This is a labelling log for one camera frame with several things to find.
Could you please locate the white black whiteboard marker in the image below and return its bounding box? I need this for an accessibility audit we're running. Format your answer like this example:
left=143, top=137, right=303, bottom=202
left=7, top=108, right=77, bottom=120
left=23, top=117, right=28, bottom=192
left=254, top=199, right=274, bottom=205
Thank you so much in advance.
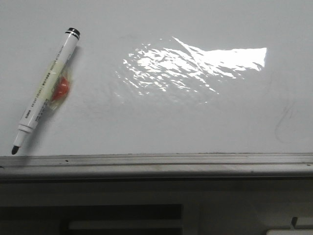
left=11, top=27, right=80, bottom=155

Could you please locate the white whiteboard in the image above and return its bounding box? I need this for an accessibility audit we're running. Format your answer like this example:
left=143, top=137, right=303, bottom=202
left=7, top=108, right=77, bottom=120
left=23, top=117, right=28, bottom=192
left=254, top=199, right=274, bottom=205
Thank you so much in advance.
left=0, top=0, right=313, bottom=156

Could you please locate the aluminium whiteboard tray rail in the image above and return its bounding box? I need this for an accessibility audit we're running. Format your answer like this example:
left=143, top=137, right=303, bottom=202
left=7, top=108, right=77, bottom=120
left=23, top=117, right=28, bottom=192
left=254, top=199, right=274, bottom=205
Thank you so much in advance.
left=0, top=153, right=313, bottom=181

